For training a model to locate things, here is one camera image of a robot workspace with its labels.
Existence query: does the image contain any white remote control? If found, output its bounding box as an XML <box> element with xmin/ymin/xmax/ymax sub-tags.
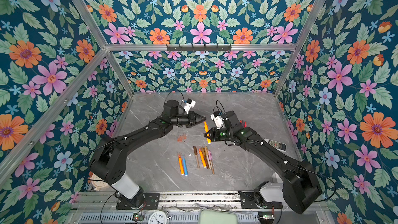
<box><xmin>267</xmin><ymin>140</ymin><xmax>287</xmax><ymax>152</ymax></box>

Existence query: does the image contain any pale green box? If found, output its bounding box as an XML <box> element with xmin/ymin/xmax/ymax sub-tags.
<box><xmin>198</xmin><ymin>210</ymin><xmax>238</xmax><ymax>224</ymax></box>

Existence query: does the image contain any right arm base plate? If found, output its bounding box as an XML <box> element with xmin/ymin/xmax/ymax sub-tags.
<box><xmin>238</xmin><ymin>181</ymin><xmax>283</xmax><ymax>209</ymax></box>

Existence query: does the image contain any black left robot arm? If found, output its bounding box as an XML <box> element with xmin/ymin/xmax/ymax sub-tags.
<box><xmin>89</xmin><ymin>100</ymin><xmax>206</xmax><ymax>208</ymax></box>

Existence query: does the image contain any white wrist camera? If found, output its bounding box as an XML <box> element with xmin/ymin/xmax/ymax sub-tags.
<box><xmin>183</xmin><ymin>99</ymin><xmax>196</xmax><ymax>114</ymax></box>
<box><xmin>210</xmin><ymin>111</ymin><xmax>224</xmax><ymax>129</ymax></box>

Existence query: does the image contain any black hook rail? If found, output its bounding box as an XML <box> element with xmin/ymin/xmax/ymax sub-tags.
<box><xmin>166</xmin><ymin>44</ymin><xmax>232</xmax><ymax>52</ymax></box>

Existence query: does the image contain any orange highlighter right group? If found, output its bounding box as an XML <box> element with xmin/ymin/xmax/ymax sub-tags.
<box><xmin>199</xmin><ymin>147</ymin><xmax>207</xmax><ymax>168</ymax></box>

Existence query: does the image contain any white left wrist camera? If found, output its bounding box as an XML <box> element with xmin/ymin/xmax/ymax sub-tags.
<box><xmin>183</xmin><ymin>99</ymin><xmax>196</xmax><ymax>114</ymax></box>

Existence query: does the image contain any white alarm clock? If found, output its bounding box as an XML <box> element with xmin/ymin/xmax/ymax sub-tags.
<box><xmin>147</xmin><ymin>211</ymin><xmax>169</xmax><ymax>224</ymax></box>

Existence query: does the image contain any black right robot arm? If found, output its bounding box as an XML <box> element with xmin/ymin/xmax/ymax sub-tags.
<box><xmin>205</xmin><ymin>111</ymin><xmax>322</xmax><ymax>214</ymax></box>

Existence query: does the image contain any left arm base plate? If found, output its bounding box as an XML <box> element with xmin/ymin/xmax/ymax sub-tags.
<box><xmin>115</xmin><ymin>192</ymin><xmax>160</xmax><ymax>210</ymax></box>

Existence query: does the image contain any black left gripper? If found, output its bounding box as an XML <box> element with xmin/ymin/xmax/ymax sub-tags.
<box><xmin>169</xmin><ymin>112</ymin><xmax>205</xmax><ymax>128</ymax></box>

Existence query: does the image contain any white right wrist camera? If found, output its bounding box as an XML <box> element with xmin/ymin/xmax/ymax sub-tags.
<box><xmin>210</xmin><ymin>111</ymin><xmax>224</xmax><ymax>129</ymax></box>

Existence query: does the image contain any blue highlighter pen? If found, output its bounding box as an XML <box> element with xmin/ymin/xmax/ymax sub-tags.
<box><xmin>182</xmin><ymin>156</ymin><xmax>189</xmax><ymax>177</ymax></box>

